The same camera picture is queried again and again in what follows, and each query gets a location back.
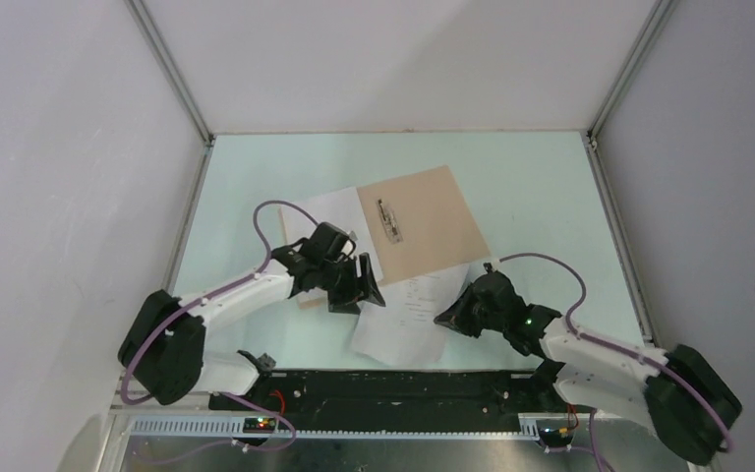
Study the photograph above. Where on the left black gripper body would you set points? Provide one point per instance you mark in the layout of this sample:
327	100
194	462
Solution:
338	273

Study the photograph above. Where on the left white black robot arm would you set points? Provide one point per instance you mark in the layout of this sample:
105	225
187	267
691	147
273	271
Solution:
166	348

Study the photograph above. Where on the small circuit board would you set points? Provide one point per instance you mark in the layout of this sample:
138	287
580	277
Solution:
555	438
259	425

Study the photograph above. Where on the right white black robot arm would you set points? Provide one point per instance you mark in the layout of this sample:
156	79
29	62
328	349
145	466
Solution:
676	395

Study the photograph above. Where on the left small circuit board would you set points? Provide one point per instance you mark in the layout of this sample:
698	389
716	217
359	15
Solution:
259	425

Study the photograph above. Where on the right aluminium frame post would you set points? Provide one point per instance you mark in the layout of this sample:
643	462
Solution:
644	42

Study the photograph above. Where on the aluminium frame post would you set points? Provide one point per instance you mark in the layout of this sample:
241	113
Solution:
166	62
644	42

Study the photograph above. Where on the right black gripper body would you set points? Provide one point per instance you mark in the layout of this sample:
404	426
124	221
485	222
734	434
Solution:
492	322

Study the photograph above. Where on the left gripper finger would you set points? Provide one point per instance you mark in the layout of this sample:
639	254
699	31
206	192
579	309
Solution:
367	283
347	301

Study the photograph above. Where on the silver metal folder clip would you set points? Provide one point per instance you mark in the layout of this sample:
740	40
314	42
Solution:
389	222

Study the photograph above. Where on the right small circuit board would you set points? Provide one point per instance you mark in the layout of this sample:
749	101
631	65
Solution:
555	438

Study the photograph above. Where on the left aluminium frame post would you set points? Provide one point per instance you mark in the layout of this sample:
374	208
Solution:
166	62

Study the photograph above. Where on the white slotted cable duct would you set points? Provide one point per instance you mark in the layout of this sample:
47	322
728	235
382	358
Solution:
225	427

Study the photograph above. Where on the tan cardboard folder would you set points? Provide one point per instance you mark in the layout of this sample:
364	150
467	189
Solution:
439	230

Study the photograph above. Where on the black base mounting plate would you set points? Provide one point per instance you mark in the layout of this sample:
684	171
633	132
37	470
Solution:
406	401

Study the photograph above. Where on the white paper sheet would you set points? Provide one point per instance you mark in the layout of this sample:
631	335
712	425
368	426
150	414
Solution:
403	333
342	209

